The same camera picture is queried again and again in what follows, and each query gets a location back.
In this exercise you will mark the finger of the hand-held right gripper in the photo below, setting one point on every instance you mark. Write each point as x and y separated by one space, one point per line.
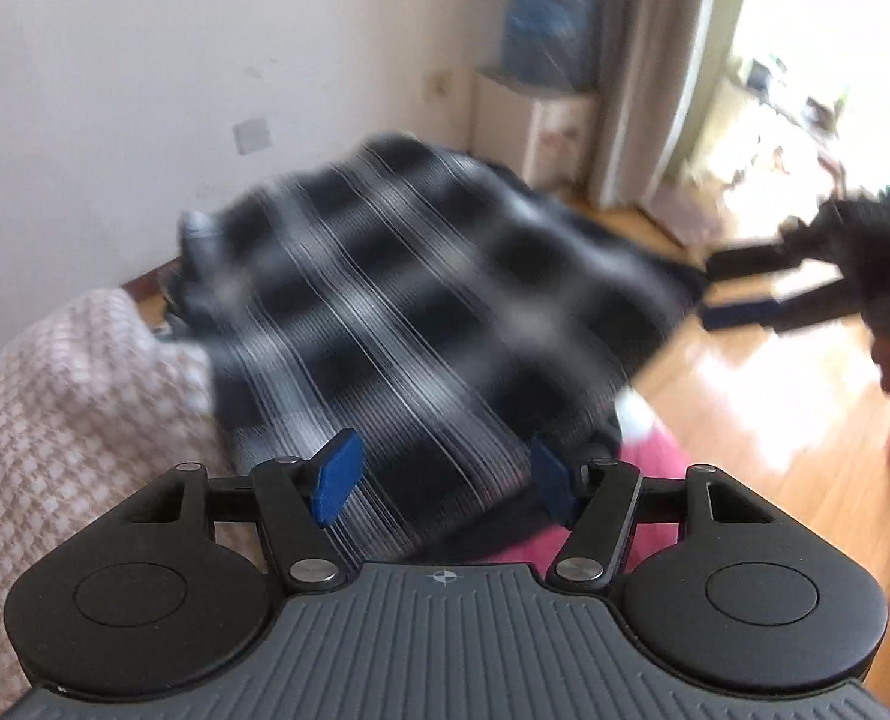
756 259
745 315

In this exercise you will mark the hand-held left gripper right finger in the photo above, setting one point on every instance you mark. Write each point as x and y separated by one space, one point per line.
554 476

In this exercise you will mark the cluttered table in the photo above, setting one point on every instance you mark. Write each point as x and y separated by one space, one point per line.
782 82

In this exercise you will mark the black white plaid pants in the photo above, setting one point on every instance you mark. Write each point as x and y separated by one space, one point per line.
415 330

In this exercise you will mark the brown floor mat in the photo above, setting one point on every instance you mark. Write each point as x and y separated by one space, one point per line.
681 217

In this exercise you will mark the stack of light folded clothes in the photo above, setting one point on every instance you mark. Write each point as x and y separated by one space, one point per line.
78 405

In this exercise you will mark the white water dispenser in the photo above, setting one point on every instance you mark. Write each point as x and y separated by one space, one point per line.
550 135

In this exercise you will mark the white wall plate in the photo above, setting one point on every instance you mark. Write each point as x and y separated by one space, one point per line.
252 136

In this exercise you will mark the grey curtain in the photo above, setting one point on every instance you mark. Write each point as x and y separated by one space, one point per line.
662 75

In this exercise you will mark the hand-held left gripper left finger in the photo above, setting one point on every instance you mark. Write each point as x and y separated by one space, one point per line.
336 476

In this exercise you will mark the pink floral blanket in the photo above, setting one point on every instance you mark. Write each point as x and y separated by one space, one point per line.
655 457

